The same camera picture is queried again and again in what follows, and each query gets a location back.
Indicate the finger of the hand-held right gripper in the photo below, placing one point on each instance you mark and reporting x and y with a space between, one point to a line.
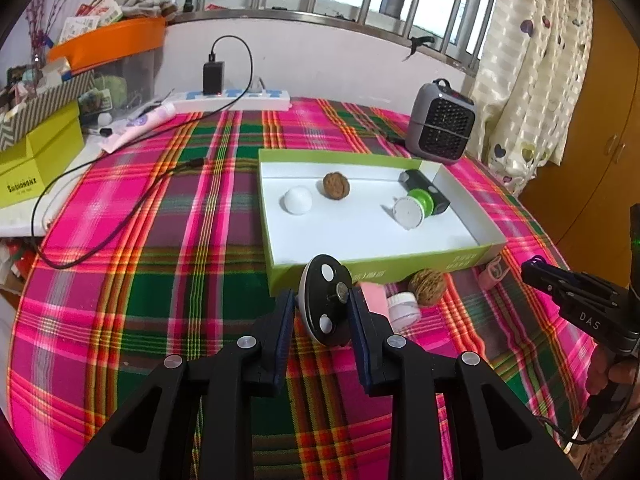
550 275

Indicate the large pink clip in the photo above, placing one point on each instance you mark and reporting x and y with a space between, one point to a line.
372 295

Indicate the clear bin orange lid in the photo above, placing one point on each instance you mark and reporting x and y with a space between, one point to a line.
115 37

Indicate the grey striped box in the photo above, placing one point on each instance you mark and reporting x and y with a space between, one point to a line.
50 100

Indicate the yellow-green cardboard box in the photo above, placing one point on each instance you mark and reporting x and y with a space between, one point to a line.
45 170

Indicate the green cardboard box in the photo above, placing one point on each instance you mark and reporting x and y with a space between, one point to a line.
350 225

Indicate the black charger adapter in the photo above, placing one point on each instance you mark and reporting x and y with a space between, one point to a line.
213 77

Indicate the white ball gadget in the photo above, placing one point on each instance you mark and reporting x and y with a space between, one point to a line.
296 201

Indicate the white power strip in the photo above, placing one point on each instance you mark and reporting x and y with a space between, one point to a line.
270 97

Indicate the small pink clip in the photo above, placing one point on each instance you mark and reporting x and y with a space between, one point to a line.
490 272

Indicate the black oval disc white dots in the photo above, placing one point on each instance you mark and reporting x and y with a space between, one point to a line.
325 300

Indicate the cream heart print curtain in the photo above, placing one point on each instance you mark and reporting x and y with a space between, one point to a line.
540 60

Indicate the purple flower branches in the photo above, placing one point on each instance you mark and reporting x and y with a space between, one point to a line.
37 25

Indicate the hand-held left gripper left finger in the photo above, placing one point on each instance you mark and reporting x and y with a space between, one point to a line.
287 330

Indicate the grey small fan heater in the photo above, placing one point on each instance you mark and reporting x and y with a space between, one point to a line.
440 125

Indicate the green white round gadget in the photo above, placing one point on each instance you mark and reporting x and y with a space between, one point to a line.
407 212

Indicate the metal window grille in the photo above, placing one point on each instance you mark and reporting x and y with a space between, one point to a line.
280 12

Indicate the black clear perfume bottle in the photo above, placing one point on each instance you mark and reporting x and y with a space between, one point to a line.
425 182

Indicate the white round jar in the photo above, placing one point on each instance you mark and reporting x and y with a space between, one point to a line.
402 312

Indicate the brown walnut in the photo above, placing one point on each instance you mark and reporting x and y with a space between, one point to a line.
334 185
427 287

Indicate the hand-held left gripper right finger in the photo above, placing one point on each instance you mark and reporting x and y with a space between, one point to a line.
361 345

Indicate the grey gloves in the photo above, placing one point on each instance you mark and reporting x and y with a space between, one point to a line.
145 5

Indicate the wooden cabinet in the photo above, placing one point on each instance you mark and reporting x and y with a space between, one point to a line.
600 160

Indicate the pile of paper packets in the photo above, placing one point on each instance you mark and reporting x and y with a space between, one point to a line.
85 25

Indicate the pink white tube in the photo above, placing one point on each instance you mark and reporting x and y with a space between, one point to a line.
140 125

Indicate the black clip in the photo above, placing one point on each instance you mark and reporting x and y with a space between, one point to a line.
420 42

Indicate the person's right hand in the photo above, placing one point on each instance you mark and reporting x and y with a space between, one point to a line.
597 372

